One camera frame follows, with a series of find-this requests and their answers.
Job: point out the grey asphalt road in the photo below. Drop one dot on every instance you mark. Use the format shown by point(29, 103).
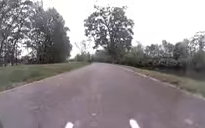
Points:
point(103, 90)

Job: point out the tall lone tree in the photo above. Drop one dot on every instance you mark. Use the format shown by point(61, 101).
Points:
point(110, 30)

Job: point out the group of dark trees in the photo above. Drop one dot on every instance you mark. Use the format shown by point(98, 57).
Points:
point(45, 36)

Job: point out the robot's own part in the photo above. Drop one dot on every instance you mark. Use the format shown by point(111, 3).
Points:
point(69, 125)
point(134, 124)

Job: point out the row of bushes and trees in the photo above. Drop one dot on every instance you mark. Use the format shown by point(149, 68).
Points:
point(170, 55)

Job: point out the grass strip beside water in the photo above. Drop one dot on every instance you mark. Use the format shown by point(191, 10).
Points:
point(186, 82)

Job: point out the grass verge with trees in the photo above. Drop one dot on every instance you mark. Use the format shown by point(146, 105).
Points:
point(16, 75)

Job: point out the dark water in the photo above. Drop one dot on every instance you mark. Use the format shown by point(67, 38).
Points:
point(193, 74)

